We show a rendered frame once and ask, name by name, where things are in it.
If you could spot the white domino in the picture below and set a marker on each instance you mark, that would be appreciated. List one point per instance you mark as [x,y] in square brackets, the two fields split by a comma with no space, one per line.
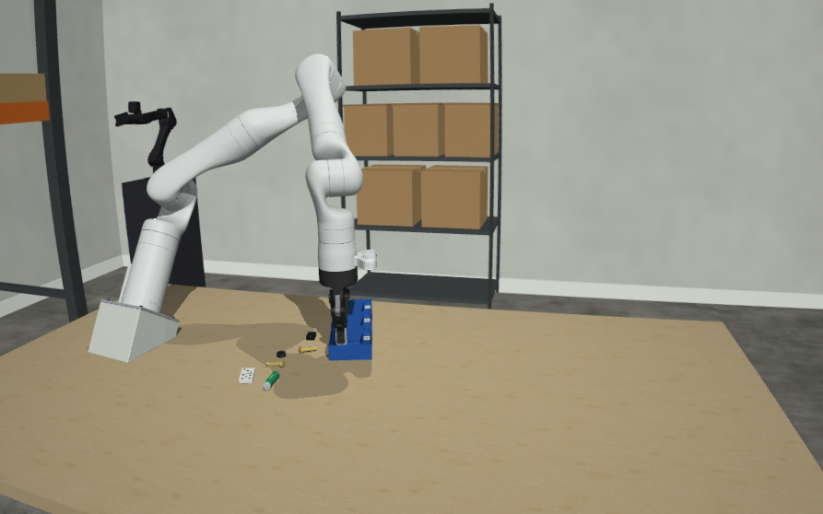
[247,375]

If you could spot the green aa battery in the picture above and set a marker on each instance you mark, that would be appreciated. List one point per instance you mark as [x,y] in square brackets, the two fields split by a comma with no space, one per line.
[271,380]

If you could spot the blue three-compartment bin rack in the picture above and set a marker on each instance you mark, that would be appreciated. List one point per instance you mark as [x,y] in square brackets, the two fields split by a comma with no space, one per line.
[355,349]

